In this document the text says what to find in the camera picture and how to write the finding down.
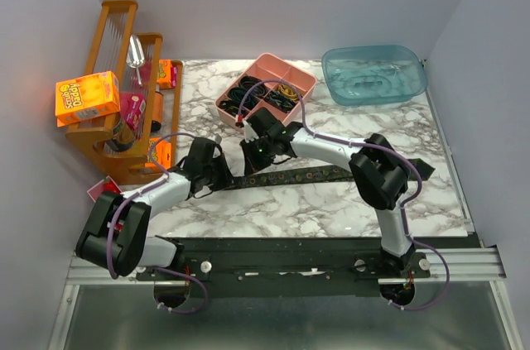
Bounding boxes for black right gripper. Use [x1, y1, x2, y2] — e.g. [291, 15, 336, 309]
[239, 136, 274, 178]

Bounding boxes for dark floral patterned necktie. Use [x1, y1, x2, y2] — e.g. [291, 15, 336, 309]
[225, 157, 436, 192]

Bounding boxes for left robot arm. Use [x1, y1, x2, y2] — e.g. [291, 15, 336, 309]
[75, 137, 233, 280]

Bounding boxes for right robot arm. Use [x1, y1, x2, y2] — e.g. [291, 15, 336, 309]
[236, 108, 415, 277]

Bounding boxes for dark blue floral rolled tie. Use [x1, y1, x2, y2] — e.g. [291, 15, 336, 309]
[264, 90, 296, 113]

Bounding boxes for small orange box lower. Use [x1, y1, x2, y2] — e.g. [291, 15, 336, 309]
[144, 140, 172, 172]

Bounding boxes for small orange box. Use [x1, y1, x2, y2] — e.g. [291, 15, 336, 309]
[157, 60, 178, 89]
[144, 140, 172, 172]

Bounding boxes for pink divided organizer tray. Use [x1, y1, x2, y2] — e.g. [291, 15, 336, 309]
[214, 53, 317, 132]

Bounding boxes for teal rolled tie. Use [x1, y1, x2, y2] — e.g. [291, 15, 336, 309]
[227, 87, 250, 104]

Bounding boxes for yellow rolled tie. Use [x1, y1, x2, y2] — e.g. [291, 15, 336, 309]
[275, 83, 304, 103]

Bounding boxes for black rolled tie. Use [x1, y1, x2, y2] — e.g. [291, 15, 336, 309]
[238, 75, 268, 98]

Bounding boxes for orange bottle on rack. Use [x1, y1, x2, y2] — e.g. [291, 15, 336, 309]
[151, 91, 164, 132]

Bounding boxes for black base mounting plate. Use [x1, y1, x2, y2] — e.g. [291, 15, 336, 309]
[140, 236, 485, 299]

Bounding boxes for dark tin can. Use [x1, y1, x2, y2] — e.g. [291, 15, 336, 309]
[106, 117, 136, 152]

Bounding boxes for small orange box upper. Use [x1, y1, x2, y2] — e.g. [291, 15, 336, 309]
[157, 60, 178, 89]

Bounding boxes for pink product box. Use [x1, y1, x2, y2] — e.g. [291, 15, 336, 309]
[119, 92, 147, 132]

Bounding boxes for pink bin with fruit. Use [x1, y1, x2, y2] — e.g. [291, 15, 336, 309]
[87, 175, 122, 202]

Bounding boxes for translucent blue plastic tub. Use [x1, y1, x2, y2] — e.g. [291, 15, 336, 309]
[321, 45, 428, 107]

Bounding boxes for metal scoop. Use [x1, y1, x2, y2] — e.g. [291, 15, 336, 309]
[126, 34, 145, 86]

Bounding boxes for orange Scrub Daddy box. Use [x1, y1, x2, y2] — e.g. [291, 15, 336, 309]
[55, 71, 120, 127]

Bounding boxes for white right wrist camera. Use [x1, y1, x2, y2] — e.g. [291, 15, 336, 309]
[243, 120, 259, 143]

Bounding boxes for wooden wire rack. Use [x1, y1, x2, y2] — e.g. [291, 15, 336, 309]
[65, 0, 184, 186]

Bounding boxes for aluminium rail frame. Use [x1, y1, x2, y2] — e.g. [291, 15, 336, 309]
[46, 247, 523, 350]

